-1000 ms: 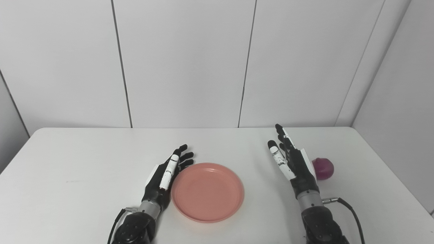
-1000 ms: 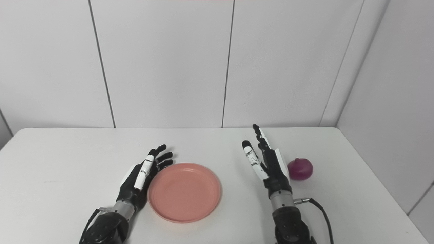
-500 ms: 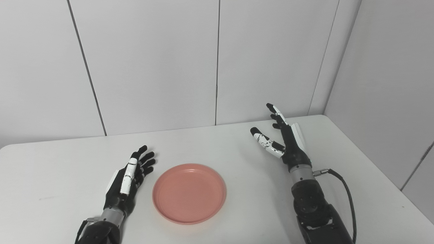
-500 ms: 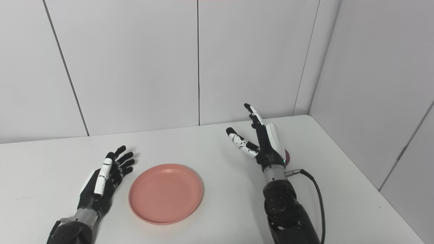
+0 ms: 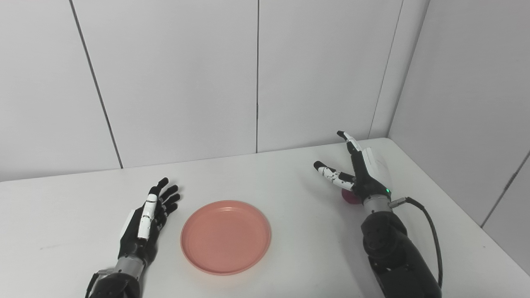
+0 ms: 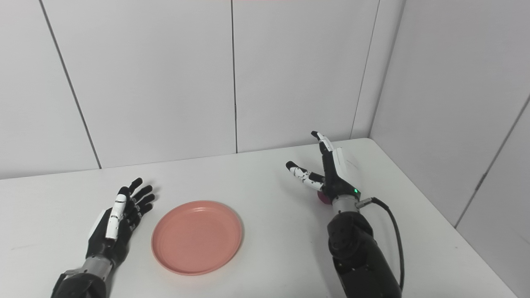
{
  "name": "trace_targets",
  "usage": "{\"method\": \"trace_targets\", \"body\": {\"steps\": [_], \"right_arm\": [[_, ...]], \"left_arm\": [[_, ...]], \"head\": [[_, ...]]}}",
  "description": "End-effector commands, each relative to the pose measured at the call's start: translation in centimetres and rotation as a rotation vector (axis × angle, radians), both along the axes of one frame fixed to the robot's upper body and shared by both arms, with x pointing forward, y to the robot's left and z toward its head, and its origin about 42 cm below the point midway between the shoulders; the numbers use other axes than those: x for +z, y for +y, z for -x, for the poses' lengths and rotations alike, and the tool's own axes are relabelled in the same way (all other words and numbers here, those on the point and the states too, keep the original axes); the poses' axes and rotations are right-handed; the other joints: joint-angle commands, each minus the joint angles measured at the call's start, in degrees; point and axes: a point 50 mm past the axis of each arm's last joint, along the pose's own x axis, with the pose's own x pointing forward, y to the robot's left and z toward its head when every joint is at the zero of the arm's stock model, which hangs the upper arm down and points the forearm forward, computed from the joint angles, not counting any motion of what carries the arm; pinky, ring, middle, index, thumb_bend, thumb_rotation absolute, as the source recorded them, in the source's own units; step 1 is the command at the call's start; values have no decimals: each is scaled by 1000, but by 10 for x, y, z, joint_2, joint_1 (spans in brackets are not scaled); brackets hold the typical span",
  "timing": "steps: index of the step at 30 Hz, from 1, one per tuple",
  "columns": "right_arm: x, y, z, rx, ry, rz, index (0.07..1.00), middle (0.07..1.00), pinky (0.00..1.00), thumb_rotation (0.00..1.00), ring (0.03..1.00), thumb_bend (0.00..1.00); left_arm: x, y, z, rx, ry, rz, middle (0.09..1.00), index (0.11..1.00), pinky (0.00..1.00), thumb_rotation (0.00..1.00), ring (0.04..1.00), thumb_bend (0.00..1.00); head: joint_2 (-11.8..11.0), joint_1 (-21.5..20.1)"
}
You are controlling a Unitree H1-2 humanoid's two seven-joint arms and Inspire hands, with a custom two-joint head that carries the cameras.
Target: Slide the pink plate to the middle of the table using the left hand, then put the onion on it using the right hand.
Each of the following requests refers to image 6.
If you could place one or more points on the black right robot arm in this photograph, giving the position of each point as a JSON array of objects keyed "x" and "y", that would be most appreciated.
[{"x": 358, "y": 252}]

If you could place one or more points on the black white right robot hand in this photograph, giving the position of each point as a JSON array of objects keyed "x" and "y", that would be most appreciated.
[{"x": 333, "y": 178}]

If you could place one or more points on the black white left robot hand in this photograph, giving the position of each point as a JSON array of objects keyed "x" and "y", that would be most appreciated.
[{"x": 112, "y": 236}]

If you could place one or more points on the purple red onion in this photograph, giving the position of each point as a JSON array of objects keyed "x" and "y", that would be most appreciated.
[{"x": 323, "y": 198}]

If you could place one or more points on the pink round plate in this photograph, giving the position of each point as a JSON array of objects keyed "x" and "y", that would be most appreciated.
[{"x": 196, "y": 238}]

